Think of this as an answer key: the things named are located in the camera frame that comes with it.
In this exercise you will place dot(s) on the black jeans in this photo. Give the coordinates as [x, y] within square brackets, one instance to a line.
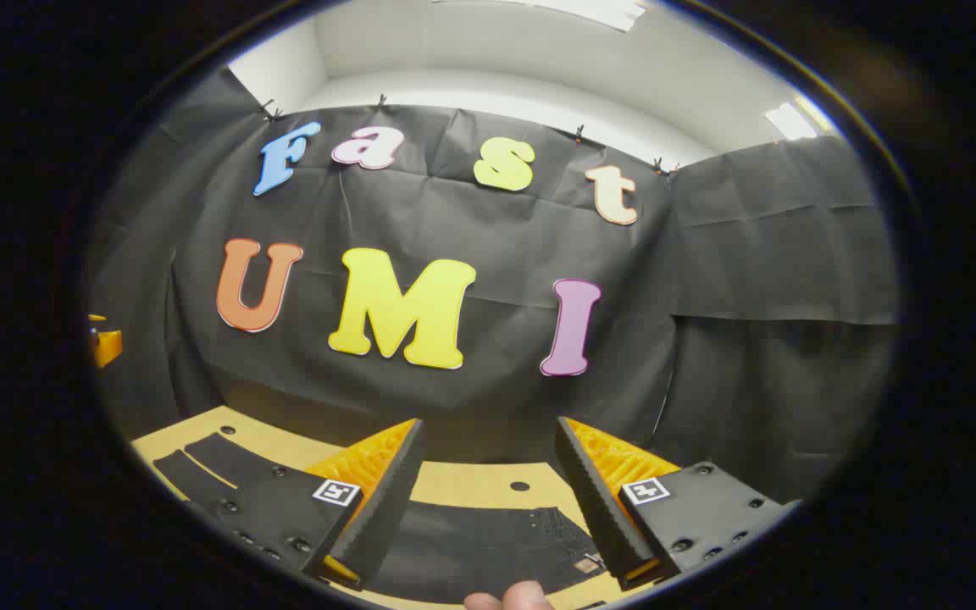
[488, 551]

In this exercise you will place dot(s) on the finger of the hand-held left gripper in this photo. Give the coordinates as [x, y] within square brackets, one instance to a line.
[107, 346]

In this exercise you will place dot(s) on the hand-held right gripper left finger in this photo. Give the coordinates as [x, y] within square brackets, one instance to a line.
[386, 500]

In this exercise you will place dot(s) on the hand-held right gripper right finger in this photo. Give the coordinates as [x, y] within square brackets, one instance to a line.
[594, 500]

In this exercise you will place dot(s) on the ceiling light panel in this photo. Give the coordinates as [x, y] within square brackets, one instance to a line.
[795, 119]

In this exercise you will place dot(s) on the black backdrop cloth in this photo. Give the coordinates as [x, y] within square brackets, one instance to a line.
[505, 237]

